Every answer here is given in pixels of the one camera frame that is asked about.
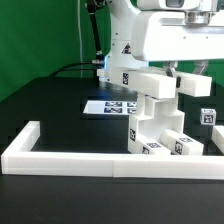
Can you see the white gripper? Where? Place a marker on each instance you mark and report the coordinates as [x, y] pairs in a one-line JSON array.
[[164, 36]]

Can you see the white chair back part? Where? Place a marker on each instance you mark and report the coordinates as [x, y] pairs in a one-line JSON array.
[[154, 81]]

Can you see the white chair seat part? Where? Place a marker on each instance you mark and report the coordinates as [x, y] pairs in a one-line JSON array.
[[152, 117]]

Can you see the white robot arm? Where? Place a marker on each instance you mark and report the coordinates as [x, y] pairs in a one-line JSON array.
[[122, 16]]

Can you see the white tag sheet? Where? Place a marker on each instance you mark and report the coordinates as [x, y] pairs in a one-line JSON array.
[[99, 107]]

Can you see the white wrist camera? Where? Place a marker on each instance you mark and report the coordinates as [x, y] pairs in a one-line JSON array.
[[167, 4]]

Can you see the white U-shaped fence frame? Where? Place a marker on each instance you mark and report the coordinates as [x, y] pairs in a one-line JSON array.
[[19, 158]]

